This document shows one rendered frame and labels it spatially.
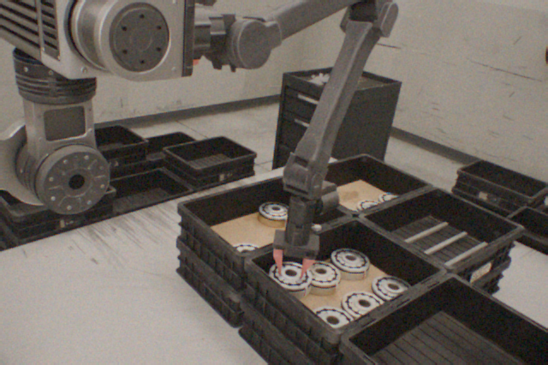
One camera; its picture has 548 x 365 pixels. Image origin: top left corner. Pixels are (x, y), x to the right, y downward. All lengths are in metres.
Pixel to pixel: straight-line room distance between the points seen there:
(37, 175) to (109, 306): 0.50
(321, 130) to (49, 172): 0.53
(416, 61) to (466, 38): 0.48
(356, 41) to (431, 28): 3.71
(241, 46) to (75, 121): 0.38
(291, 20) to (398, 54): 4.06
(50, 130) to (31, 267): 0.63
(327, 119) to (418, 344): 0.53
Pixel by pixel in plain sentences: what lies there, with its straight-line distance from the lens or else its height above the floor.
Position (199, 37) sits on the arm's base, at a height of 1.45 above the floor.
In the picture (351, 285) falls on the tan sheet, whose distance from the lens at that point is 1.31.
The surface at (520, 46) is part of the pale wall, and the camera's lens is 4.49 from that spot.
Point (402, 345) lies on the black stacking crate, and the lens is 1.18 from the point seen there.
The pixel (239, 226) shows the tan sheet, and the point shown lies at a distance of 1.47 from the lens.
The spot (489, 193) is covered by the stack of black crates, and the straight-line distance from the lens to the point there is 2.84.
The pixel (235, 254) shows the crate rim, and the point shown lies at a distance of 1.17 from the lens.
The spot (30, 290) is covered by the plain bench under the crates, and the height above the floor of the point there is 0.70.
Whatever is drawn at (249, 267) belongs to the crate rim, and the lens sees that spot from 1.14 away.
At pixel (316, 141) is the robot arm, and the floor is 1.23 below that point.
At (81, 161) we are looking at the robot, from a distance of 1.02.
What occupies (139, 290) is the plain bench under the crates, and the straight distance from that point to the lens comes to 1.43.
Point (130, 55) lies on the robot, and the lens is 0.72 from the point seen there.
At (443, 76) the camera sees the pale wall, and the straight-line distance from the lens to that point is 4.75.
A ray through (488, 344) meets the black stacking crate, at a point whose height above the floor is 0.83.
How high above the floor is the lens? 1.59
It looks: 26 degrees down
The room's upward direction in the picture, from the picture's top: 7 degrees clockwise
